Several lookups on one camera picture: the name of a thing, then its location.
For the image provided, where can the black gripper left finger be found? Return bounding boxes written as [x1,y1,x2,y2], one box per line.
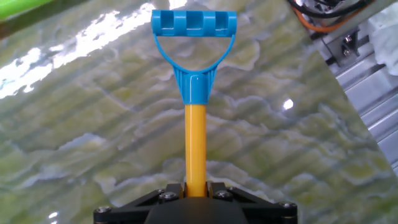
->
[93,182,187,224]

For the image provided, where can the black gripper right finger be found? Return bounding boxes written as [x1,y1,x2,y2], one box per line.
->
[206,182,299,224]

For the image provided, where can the blue and yellow toy shovel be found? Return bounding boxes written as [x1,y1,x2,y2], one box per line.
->
[150,9,238,198]

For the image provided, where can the bright green plastic object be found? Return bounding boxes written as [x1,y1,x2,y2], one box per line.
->
[0,0,55,20]

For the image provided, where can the green marbled table mat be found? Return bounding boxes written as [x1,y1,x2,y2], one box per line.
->
[0,0,398,224]

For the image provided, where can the black corner bracket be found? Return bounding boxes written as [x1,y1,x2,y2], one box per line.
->
[323,29,362,67]

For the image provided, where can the orange cable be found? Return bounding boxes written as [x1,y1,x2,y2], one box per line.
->
[291,5,373,34]

